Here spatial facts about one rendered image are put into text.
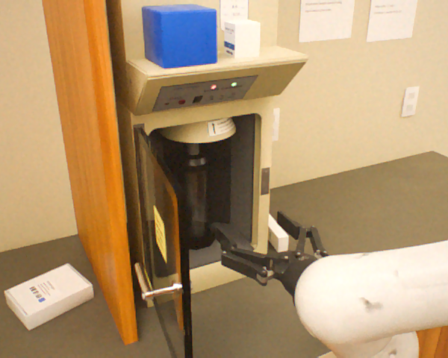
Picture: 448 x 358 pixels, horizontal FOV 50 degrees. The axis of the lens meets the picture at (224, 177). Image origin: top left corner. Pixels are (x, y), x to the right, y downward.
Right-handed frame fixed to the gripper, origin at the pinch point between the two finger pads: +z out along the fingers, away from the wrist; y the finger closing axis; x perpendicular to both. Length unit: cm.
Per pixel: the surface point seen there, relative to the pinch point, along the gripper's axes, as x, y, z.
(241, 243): 18.1, -8.9, 20.1
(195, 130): -14.5, 3.3, 19.3
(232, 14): -37.9, -3.8, 16.2
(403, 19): -27, -94, 59
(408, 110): 7, -103, 58
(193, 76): -29.6, 9.2, 5.4
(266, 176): -1.6, -12.9, 16.1
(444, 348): 46, -53, -11
